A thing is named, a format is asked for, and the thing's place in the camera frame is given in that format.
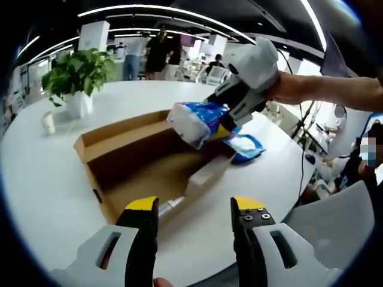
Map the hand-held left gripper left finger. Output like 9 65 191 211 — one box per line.
50 196 159 287

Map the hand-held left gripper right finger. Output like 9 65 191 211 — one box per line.
229 196 345 287

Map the blue wet wipes soft pack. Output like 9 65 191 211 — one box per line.
223 125 266 164

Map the blue soft tissue pack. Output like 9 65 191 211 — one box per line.
166 100 243 150

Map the brown cardboard shoe box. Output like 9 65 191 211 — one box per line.
73 109 240 240

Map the long white tube box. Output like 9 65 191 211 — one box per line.
157 161 230 218

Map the person's right hand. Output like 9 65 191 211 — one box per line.
263 70 300 105

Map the white mesh office chair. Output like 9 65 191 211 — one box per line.
206 66 230 85

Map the black tripod stand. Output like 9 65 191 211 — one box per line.
290 100 329 155

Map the dark flat panel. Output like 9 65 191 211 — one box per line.
320 33 355 78

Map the pale grey office chair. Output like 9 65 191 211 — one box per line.
281 179 378 271

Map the blue framed display board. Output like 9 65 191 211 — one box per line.
365 111 383 134

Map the white paper cup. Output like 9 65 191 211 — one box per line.
41 111 57 135

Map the green plant in white pot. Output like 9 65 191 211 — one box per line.
41 47 116 119

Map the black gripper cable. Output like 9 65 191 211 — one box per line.
276 49 306 198

